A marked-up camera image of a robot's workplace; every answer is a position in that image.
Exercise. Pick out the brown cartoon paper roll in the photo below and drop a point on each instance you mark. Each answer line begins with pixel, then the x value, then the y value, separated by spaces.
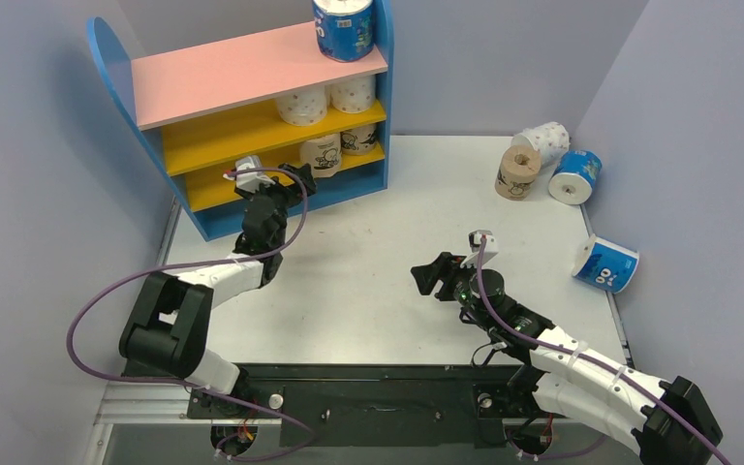
pixel 359 140

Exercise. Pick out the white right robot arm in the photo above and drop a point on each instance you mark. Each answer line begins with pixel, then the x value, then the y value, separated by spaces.
pixel 662 422

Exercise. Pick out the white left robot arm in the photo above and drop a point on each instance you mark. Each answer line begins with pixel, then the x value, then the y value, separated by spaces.
pixel 169 323

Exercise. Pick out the white floral paper roll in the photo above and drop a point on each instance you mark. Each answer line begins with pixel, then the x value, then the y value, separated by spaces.
pixel 304 107
pixel 353 95
pixel 552 140

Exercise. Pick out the aluminium rail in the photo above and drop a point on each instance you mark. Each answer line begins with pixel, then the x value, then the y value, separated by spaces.
pixel 159 404

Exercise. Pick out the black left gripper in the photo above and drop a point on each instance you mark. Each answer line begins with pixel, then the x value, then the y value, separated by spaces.
pixel 292 197

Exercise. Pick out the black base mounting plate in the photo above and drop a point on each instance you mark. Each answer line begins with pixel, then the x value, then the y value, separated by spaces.
pixel 345 405

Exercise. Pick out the blue pink yellow shelf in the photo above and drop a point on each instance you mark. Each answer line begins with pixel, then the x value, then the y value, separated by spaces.
pixel 197 110

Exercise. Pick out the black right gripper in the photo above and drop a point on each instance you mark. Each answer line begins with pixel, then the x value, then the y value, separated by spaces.
pixel 448 278

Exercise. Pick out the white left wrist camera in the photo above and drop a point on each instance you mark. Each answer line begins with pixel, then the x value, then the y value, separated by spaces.
pixel 247 175

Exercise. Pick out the blue paper roll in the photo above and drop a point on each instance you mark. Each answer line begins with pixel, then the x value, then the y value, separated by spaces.
pixel 344 29
pixel 605 265
pixel 574 179

